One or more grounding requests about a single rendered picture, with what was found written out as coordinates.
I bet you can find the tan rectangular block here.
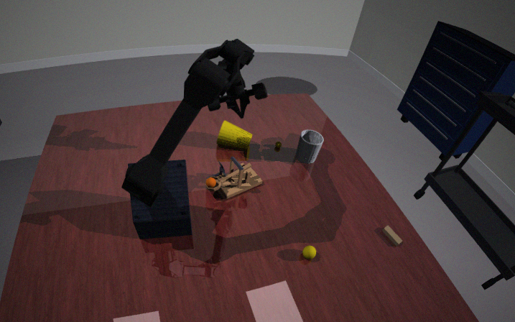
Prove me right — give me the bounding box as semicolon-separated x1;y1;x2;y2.
382;226;403;246

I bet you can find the orange ball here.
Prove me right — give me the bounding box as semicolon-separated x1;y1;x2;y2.
205;178;216;188

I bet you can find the yellow perforated cylinder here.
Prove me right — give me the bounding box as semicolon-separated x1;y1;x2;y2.
217;120;252;149

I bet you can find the white cup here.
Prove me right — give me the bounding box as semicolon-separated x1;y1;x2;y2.
296;130;324;164

